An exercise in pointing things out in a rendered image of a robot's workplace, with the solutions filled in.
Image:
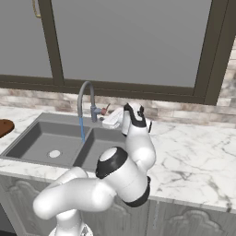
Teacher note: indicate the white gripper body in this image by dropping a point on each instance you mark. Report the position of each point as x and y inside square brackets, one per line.
[113, 120]

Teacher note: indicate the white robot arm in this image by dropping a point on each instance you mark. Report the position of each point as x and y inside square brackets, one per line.
[86, 192]

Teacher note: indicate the grey curved sink faucet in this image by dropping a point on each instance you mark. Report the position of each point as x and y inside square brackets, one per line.
[93, 104]

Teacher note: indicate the round white sink drain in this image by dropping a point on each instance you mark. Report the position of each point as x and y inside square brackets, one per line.
[54, 153]

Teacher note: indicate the grey double basin sink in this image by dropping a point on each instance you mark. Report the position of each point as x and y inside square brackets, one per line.
[40, 138]

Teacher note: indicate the brown wooden cutting board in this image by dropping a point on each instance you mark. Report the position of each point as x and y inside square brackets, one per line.
[5, 127]

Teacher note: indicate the blue water stream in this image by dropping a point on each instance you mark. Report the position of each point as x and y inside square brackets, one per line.
[82, 130]

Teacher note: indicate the dark framed window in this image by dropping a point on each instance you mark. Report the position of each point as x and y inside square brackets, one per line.
[129, 40]

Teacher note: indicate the grey carved cupboard door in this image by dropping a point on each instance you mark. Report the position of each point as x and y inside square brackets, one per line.
[190, 221]
[21, 196]
[123, 219]

